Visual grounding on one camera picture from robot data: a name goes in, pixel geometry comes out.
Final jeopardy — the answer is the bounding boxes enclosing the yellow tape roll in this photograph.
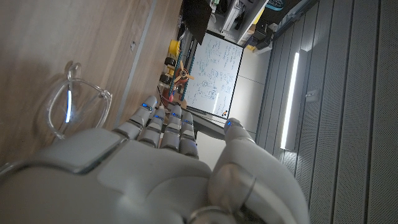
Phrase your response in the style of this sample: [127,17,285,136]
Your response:
[168,39,182,58]

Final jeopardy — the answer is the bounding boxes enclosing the wooden toy airplane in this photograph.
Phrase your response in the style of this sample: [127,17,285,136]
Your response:
[158,49,196,101]

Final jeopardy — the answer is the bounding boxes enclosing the clear plastic safety glasses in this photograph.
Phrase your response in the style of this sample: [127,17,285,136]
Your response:
[45,62,113,141]

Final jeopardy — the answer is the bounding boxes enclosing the white metal rack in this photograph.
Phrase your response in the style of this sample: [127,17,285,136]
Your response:
[221,0,269,44]

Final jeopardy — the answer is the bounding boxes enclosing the black computer monitor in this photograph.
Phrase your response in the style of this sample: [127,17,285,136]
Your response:
[181,0,213,46]

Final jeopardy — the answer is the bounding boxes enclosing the whiteboard with writing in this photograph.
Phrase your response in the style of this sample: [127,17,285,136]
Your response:
[184,30,244,120]

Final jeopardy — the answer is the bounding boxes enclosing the long ceiling light strip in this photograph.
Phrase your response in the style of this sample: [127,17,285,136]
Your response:
[280,52,300,151]

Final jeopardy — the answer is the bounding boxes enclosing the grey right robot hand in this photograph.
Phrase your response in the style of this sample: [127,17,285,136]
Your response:
[0,95,310,224]

